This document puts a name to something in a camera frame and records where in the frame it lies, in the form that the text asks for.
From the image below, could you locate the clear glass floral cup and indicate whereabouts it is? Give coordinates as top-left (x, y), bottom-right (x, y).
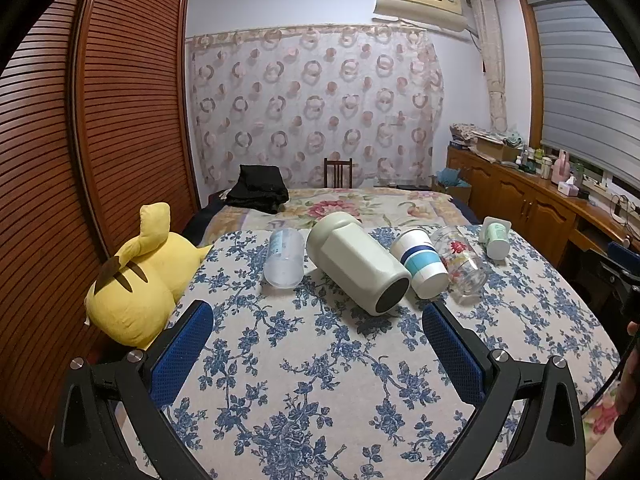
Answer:
top-left (432, 226), bottom-right (488, 298)

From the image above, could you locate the small mint green cup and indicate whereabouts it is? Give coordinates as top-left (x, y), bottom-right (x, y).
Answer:
top-left (478, 216), bottom-right (512, 261)

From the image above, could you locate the white blue striped paper cup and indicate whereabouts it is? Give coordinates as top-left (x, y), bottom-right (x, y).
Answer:
top-left (390, 228), bottom-right (449, 299)

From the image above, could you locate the frosted clear plastic cup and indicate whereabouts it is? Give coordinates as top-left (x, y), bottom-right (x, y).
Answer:
top-left (264, 228), bottom-right (305, 289)

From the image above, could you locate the yellow Pikachu plush toy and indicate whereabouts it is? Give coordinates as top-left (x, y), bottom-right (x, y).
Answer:
top-left (84, 203), bottom-right (210, 350)

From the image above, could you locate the blue floral white tablecloth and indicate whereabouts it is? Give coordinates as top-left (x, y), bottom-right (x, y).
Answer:
top-left (160, 230), bottom-right (620, 479)

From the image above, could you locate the wooden sideboard cabinet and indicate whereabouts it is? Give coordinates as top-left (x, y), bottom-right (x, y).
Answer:
top-left (447, 145), bottom-right (639, 266)

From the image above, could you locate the tissue box on sideboard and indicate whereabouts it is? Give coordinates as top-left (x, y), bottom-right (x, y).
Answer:
top-left (558, 176), bottom-right (579, 197)

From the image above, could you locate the floral pink bed cover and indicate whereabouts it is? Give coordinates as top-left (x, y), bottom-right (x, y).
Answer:
top-left (202, 188), bottom-right (477, 245)

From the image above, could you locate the large white ceramic mug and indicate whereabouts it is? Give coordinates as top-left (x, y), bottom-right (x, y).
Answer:
top-left (306, 211), bottom-right (410, 316)

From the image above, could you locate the pink bottle on sideboard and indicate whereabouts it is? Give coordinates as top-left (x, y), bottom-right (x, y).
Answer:
top-left (551, 150), bottom-right (570, 184)

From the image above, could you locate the black bag on bed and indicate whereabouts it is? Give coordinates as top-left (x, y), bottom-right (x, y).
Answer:
top-left (224, 165), bottom-right (288, 214)

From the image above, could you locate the cardboard box on sideboard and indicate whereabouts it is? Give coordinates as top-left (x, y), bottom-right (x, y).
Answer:
top-left (475, 138), bottom-right (521, 162)

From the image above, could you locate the brown louvered wardrobe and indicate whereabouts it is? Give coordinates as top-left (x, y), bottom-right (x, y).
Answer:
top-left (1, 0), bottom-right (198, 446)

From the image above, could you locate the dark wooden chair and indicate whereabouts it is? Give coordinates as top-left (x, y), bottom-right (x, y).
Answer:
top-left (323, 158), bottom-right (354, 188)

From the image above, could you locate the grey window blind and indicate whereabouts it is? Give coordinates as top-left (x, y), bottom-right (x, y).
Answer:
top-left (527, 0), bottom-right (639, 188)

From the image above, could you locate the sheer patterned curtain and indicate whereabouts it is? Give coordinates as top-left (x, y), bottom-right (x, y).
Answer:
top-left (186, 25), bottom-right (444, 193)

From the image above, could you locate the tied cream side curtain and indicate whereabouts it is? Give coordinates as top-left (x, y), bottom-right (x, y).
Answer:
top-left (470, 0), bottom-right (508, 133)

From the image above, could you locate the beige wall air conditioner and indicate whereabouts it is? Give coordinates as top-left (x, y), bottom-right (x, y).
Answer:
top-left (374, 0), bottom-right (468, 32)

